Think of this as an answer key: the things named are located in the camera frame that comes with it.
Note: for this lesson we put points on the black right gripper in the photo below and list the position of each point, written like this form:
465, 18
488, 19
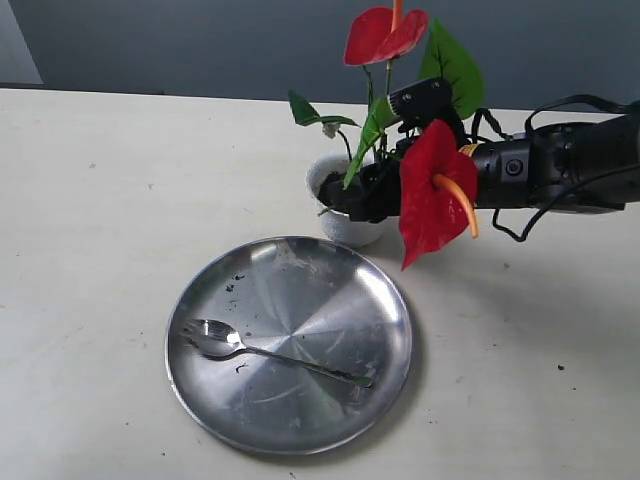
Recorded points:
432, 171

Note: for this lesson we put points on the red artificial anthurium flower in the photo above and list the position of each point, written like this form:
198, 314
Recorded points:
383, 35

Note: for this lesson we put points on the white cup with soil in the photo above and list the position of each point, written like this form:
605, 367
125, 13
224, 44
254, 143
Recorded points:
336, 225

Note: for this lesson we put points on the stainless steel spork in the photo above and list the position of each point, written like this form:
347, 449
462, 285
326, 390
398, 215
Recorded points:
219, 340

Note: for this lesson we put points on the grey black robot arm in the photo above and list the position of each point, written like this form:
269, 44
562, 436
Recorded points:
574, 167

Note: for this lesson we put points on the dark soil in pot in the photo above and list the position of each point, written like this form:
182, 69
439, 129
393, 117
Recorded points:
332, 193

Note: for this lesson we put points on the round stainless steel plate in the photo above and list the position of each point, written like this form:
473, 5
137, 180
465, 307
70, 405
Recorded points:
304, 298

